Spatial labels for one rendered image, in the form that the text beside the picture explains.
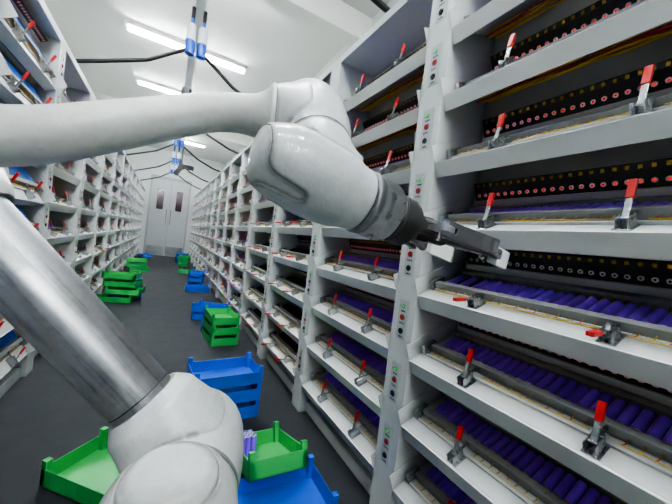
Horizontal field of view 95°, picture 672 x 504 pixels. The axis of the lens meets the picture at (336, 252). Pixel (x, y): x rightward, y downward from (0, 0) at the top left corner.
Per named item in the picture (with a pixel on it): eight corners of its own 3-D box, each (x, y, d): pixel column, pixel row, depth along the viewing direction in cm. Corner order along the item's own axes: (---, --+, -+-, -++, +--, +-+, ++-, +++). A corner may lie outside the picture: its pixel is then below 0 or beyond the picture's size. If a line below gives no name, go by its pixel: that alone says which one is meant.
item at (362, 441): (376, 479, 102) (368, 444, 99) (303, 392, 155) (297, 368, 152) (420, 444, 111) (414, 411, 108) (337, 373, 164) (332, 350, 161)
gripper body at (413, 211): (364, 237, 50) (405, 254, 54) (399, 239, 42) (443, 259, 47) (377, 193, 50) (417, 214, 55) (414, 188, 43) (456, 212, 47)
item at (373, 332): (391, 361, 101) (383, 323, 98) (313, 314, 154) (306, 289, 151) (434, 336, 110) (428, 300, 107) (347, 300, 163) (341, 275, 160)
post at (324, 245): (298, 412, 154) (341, 55, 151) (291, 402, 162) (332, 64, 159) (333, 406, 164) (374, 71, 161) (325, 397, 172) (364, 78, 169)
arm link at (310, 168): (390, 198, 37) (371, 140, 45) (270, 135, 29) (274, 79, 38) (339, 250, 43) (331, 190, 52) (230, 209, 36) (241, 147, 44)
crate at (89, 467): (38, 485, 95) (41, 460, 95) (102, 446, 115) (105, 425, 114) (114, 518, 88) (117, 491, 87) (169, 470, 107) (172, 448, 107)
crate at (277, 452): (228, 452, 120) (229, 429, 122) (277, 441, 130) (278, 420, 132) (248, 482, 95) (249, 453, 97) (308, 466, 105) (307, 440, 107)
